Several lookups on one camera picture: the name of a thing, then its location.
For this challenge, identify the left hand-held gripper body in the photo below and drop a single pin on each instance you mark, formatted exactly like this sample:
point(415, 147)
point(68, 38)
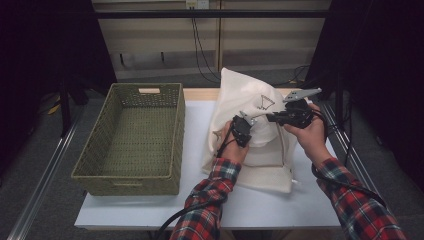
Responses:
point(241, 131)

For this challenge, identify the black horizontal bar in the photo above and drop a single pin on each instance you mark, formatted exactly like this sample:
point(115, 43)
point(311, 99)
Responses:
point(206, 14)

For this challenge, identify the person's left hand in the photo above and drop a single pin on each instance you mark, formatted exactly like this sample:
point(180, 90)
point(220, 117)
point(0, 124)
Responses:
point(231, 151)

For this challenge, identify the black metal stand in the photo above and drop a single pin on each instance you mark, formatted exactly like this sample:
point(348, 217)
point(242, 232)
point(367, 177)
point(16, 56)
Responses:
point(339, 100)
point(65, 110)

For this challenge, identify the white garment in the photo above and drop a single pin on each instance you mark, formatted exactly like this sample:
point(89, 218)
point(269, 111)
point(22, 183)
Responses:
point(263, 133)

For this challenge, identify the person's right hand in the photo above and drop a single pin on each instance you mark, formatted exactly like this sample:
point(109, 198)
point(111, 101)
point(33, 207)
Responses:
point(313, 136)

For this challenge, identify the green woven basket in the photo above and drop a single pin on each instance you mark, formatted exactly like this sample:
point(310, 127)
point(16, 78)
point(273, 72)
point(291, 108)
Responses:
point(140, 143)

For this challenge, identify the white wall outlet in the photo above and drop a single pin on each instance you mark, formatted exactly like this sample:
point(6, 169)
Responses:
point(197, 3)

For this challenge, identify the metal floor rail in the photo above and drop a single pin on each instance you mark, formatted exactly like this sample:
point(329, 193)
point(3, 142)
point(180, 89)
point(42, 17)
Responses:
point(40, 186)
point(350, 146)

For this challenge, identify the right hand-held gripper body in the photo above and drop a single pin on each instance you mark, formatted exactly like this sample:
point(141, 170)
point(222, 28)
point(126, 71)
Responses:
point(298, 115)

